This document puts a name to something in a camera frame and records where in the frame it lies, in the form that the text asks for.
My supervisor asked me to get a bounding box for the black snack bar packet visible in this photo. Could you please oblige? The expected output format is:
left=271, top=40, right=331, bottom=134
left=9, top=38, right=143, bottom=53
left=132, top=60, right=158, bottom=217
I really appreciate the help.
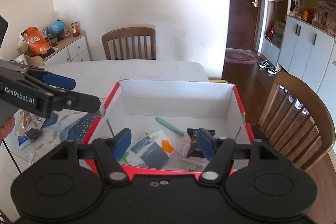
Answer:
left=186, top=128, right=205, bottom=159

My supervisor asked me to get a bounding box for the bag of black seeds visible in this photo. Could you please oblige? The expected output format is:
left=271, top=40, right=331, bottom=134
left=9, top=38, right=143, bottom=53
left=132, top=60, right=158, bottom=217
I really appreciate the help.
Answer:
left=25, top=128, right=43, bottom=142

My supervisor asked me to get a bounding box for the teal green pen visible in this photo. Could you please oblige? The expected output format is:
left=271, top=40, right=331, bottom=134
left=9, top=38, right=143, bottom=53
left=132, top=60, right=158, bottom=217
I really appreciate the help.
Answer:
left=155, top=117, right=185, bottom=136

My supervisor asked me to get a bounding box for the red cardboard box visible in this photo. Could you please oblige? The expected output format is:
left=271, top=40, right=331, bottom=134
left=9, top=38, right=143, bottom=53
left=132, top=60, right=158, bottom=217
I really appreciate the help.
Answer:
left=83, top=80, right=254, bottom=171

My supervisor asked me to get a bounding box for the brown foil snack bag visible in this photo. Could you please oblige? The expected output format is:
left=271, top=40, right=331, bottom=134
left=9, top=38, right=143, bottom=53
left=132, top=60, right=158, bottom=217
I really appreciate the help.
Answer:
left=17, top=110, right=46, bottom=132

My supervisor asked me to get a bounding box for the pink pastry packet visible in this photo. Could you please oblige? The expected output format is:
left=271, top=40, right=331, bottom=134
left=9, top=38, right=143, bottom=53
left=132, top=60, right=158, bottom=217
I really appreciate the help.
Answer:
left=170, top=133, right=209, bottom=170

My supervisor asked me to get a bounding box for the blue white snack packet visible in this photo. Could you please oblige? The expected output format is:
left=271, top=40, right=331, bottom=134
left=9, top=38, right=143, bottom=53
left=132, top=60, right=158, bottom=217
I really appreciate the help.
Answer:
left=16, top=129, right=31, bottom=151

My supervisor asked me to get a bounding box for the person left hand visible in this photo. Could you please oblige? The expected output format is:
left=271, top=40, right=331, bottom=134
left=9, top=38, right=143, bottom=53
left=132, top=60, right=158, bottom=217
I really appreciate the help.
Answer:
left=0, top=117, right=15, bottom=140

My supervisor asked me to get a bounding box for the orange snack bag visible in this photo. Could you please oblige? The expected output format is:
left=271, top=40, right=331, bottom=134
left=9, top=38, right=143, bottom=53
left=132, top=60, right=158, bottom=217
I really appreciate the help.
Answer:
left=21, top=27, right=52, bottom=56

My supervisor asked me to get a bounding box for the white drawer cabinet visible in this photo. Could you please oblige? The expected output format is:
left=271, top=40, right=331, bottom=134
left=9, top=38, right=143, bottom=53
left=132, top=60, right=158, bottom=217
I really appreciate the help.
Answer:
left=43, top=30, right=91, bottom=65

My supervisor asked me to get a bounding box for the blue globe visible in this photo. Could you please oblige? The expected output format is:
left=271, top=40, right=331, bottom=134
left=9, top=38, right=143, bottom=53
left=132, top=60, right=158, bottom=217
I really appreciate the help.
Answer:
left=49, top=19, right=64, bottom=41

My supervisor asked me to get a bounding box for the red lid jar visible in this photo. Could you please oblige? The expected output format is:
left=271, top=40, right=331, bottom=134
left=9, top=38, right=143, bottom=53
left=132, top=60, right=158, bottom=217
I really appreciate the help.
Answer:
left=71, top=22, right=81, bottom=37

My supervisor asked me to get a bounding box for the wooden chair at right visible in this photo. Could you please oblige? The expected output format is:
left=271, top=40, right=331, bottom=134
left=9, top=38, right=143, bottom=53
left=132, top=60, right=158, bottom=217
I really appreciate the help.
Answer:
left=251, top=72, right=335, bottom=171

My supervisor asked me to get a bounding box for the wooden chair behind table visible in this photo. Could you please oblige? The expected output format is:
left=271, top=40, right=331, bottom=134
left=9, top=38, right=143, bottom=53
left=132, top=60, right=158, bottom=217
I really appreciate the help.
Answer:
left=101, top=27, right=157, bottom=60

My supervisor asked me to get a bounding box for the brown entrance door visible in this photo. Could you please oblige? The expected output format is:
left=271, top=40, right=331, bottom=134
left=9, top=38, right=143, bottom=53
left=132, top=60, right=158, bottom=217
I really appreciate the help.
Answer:
left=226, top=0, right=264, bottom=51

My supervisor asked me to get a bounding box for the white wall cabinet unit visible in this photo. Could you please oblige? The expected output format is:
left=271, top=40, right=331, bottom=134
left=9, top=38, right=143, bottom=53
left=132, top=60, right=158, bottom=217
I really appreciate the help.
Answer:
left=260, top=0, right=336, bottom=119

